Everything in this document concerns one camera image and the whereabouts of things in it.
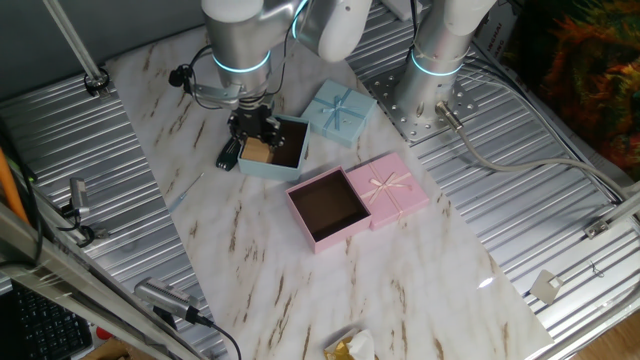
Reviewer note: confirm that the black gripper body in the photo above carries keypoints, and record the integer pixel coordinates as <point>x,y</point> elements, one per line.
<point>255,122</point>

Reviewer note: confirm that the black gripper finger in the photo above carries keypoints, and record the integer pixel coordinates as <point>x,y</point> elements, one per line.
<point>276,141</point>
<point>237,140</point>

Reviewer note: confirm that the wooden cube block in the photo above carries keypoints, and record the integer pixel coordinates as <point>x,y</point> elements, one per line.
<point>256,151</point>

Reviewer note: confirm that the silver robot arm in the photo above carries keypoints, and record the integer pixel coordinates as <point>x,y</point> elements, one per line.
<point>435,55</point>

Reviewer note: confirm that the open light blue gift box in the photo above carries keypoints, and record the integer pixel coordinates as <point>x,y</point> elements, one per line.
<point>270,171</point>

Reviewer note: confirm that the open pink gift box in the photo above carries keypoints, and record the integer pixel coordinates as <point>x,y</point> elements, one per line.
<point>330,242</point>

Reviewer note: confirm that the pink box lid with ribbon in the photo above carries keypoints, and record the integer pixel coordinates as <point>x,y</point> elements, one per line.
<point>400,205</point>

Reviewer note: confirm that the emergency stop button box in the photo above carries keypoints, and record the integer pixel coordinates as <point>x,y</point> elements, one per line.
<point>102,333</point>

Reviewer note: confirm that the wooden box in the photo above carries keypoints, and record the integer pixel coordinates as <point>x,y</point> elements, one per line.
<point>112,351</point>

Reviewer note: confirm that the black folding hex key set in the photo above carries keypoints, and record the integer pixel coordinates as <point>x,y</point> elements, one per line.
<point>227,159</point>

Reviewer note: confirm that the light blue lid with ribbon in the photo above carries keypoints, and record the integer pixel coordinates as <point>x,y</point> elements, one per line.
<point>350,125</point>

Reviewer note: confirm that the clear plastic pipette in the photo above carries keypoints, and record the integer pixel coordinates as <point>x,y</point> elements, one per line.
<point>180,200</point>

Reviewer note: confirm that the marble pattern table mat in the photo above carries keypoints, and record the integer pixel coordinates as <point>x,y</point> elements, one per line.
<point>300,300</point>

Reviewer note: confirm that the aluminium pole with clamp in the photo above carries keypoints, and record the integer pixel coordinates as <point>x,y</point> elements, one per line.
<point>75,45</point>

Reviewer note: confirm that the gold pack with white tissue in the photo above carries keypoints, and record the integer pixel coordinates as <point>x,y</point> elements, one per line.
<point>360,347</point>

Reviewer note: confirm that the orange pole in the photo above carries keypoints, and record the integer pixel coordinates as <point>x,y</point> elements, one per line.
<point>9,185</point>

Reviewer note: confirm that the white printed board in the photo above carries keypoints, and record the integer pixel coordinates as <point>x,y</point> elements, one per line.
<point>500,30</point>

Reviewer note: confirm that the black keyboard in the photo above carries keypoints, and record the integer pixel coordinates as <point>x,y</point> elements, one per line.
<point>45,330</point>

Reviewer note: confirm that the white paper tag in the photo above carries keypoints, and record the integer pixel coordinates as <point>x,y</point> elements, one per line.
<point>545,287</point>

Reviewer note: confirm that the colourful patterned cloth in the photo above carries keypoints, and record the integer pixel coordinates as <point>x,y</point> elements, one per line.
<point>590,75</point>

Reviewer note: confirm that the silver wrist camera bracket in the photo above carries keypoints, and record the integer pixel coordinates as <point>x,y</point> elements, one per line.
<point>215,95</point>

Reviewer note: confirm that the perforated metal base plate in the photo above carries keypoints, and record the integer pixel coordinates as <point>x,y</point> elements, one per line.
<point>420,127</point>

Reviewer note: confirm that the small grey camera on mount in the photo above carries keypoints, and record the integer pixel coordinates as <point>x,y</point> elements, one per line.
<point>79,192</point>

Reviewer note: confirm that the ribbed silver camera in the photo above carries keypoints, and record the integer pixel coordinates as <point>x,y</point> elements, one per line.
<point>165,296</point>

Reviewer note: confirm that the aluminium frame bar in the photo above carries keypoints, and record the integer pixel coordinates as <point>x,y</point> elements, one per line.
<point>50,270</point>

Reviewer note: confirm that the aluminium bar with bracket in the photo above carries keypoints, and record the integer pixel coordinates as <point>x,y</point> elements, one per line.
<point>597,229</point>

